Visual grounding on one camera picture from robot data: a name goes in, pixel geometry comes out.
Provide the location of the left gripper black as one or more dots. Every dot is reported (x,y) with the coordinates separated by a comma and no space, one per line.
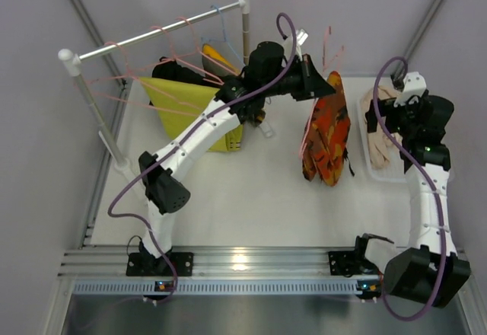
(307,80)

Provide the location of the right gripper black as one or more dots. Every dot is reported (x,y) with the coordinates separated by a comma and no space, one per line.
(380,112)

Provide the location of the beige trousers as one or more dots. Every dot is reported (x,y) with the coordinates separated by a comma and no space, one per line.
(379,146)

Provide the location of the pink hanger of orange trousers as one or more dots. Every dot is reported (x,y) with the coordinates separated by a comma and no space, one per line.
(316,85)

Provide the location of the orange camouflage trousers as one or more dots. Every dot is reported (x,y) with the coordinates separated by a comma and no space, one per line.
(324,152)

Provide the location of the pink hanger of beige trousers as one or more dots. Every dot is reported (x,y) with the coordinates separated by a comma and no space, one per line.
(124,78)

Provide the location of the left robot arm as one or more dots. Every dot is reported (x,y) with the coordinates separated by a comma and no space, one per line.
(270,72)

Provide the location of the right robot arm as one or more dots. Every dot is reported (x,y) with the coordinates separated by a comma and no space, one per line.
(429,270)

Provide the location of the yellow camouflage trousers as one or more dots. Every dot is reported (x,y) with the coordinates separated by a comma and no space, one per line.
(214,63)

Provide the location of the lime green trousers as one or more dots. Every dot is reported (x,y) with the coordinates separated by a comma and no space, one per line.
(177,103)

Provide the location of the black trousers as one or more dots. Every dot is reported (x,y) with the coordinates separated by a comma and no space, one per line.
(170,70)

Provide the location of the white plastic mesh basket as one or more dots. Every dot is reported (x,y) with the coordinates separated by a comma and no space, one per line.
(392,169)

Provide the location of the white metal clothes rack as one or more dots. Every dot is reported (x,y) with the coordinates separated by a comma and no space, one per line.
(72,63)

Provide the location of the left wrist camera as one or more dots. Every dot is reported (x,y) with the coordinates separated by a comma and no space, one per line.
(301,37)

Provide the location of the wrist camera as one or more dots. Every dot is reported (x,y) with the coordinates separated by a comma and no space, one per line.
(301,37)
(414,86)

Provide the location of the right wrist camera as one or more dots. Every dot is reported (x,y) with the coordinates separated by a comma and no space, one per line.
(414,86)

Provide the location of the light blue wire hanger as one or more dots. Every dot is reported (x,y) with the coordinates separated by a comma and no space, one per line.
(223,39)

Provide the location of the aluminium corner frame post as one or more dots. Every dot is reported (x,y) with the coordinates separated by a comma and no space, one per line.
(430,13)

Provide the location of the left rear frame post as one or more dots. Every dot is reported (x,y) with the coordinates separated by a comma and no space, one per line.
(96,38)

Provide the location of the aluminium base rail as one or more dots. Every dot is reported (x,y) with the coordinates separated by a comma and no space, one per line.
(216,271)

